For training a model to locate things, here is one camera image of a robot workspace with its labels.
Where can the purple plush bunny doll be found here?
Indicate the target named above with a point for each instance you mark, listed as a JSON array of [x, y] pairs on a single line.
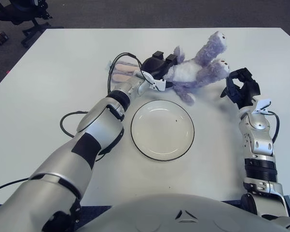
[[190, 70]]

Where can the grey robot torso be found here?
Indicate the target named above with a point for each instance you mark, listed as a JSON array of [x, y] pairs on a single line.
[[183, 217]]

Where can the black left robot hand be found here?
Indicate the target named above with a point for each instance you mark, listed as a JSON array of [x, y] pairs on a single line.
[[156, 66]]

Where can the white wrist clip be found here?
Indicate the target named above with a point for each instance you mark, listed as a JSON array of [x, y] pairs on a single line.
[[263, 104], [159, 84]]

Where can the white plate with black rim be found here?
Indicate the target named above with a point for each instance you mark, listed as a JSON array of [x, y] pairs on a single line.
[[162, 130]]

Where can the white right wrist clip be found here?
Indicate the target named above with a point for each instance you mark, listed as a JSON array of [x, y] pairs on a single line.
[[263, 104]]

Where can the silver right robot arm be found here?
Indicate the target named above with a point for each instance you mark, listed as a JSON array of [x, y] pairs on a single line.
[[258, 145]]

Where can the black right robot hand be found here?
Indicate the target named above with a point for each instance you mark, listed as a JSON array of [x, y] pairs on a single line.
[[249, 90]]

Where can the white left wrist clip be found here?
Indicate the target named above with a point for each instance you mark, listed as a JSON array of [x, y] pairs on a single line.
[[159, 84]]

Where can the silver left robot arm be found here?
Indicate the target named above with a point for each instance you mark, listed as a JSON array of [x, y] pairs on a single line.
[[99, 125]]

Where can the black office chair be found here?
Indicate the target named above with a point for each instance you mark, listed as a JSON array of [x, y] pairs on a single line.
[[12, 12]]

